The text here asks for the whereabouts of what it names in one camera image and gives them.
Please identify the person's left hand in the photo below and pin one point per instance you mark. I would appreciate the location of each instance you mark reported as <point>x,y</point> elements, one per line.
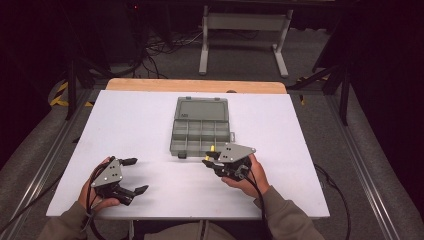
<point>96,203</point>

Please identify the yellow earplug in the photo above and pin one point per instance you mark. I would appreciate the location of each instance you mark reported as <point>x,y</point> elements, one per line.
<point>212,147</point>
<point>207,157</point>

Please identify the grey metal stand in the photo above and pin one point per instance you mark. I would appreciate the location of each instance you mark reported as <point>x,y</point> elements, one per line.
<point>246,21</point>

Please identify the person's lap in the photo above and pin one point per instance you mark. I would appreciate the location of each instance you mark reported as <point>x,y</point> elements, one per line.
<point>186,233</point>

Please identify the black metal stand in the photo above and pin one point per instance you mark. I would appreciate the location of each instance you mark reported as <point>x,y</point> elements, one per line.
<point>344,100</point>
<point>71,93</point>

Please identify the person's right hand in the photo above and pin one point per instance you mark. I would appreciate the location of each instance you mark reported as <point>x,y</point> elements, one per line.
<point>255,183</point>

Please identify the white board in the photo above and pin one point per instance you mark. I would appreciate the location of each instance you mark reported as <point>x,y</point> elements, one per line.
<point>133,116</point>

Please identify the yellow black floor tape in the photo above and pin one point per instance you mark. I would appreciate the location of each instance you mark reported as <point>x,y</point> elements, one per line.
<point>55,100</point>

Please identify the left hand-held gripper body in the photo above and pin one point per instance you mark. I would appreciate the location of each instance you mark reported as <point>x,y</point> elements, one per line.
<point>108,175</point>

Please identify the grey plastic compartment box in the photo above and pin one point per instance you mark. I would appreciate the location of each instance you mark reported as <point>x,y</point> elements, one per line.
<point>200,113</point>

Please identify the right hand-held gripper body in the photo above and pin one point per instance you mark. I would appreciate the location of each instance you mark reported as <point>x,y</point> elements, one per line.
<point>235,153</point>

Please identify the aluminium floor rail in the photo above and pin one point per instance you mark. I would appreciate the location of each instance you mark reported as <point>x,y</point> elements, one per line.
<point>363,180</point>
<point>40,170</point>

